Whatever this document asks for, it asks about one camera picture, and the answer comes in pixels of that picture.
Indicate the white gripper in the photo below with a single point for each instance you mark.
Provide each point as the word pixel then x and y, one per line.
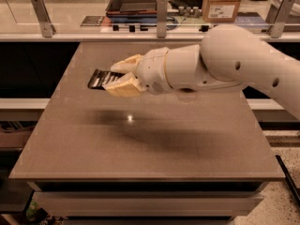
pixel 153 69

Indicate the black rxbar chocolate bar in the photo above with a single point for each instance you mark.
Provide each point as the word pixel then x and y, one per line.
pixel 100 78

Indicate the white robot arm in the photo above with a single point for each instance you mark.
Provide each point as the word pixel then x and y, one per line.
pixel 228 57

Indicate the dark open tray bin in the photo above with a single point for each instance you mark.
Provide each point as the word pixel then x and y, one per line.
pixel 132 7

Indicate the brown table with drawers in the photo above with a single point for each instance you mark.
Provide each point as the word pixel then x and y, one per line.
pixel 158 159

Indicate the cardboard box with label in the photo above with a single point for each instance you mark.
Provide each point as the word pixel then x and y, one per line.
pixel 220 11

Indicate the glass barrier panel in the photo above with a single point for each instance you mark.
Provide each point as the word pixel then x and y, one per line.
pixel 26 20

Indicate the middle metal bracket post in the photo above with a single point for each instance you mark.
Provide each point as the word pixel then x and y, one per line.
pixel 162 18

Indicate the metal bracket post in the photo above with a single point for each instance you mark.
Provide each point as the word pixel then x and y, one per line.
pixel 162 18
pixel 283 14
pixel 46 26

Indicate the left metal bracket post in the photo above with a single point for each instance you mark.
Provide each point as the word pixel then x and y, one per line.
pixel 46 26

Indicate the right metal bracket post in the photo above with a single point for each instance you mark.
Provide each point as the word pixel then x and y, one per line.
pixel 283 14

